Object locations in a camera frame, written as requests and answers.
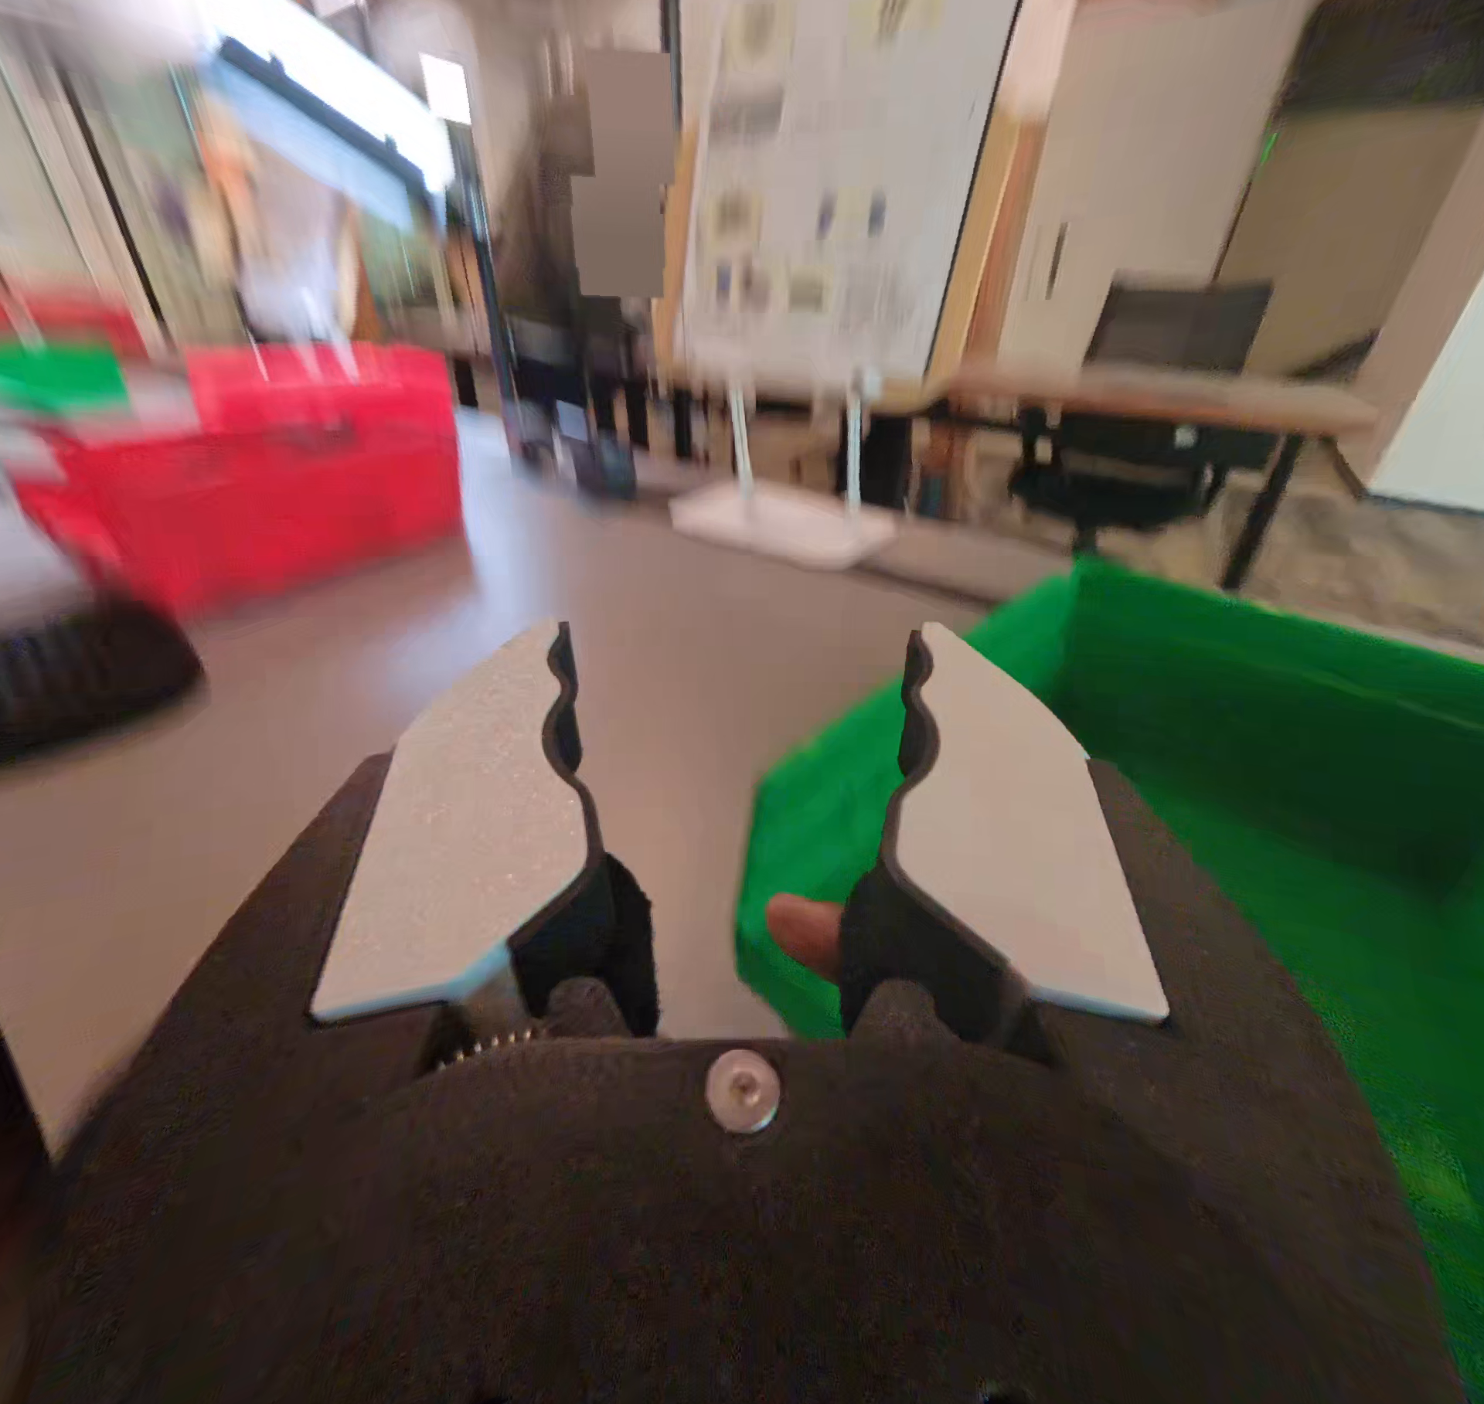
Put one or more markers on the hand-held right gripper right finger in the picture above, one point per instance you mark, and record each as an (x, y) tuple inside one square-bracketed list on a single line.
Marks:
[(1019, 846)]

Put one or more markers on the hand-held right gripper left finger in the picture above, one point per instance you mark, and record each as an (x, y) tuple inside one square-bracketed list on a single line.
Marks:
[(463, 836)]

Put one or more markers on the green plastic bin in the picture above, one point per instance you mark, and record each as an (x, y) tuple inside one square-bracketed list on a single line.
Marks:
[(1276, 732)]

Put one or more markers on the red plastic bin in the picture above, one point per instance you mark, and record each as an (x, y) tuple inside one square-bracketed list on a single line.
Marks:
[(291, 477)]

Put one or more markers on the black office chair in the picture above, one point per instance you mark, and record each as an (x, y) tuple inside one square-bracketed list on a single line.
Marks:
[(1114, 466)]

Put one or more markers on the white board stand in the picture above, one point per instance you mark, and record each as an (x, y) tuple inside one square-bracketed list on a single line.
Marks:
[(788, 529)]

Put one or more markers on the brown office desk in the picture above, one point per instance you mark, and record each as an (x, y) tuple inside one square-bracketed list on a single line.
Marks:
[(1218, 394)]

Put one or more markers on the black light stand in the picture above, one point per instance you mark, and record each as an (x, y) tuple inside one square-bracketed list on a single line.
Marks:
[(495, 303)]

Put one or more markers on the long low red bin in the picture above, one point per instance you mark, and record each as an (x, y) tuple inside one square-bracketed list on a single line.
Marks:
[(71, 316)]

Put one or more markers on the studio light panel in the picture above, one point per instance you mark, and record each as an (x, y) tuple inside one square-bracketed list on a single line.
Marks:
[(326, 142)]

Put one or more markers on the white instruction board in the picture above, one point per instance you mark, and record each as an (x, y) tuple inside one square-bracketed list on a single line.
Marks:
[(836, 152)]

